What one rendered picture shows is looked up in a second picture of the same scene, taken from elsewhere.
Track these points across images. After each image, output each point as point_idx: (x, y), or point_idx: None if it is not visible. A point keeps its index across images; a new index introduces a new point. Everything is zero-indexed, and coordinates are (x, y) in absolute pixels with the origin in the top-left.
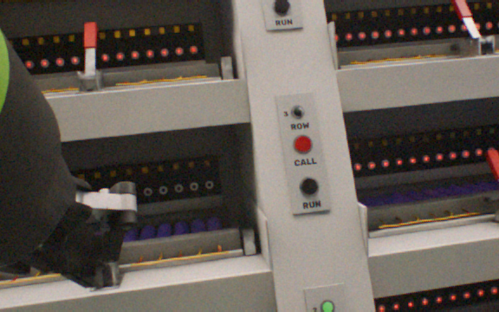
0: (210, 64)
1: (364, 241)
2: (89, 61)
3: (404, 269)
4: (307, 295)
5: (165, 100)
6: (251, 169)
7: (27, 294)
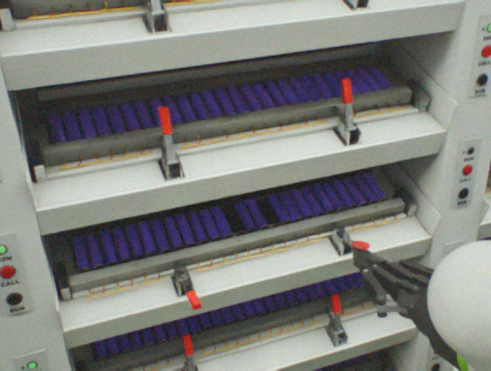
0: (408, 92)
1: (480, 218)
2: (349, 116)
3: None
4: (446, 247)
5: (397, 147)
6: (418, 164)
7: (299, 257)
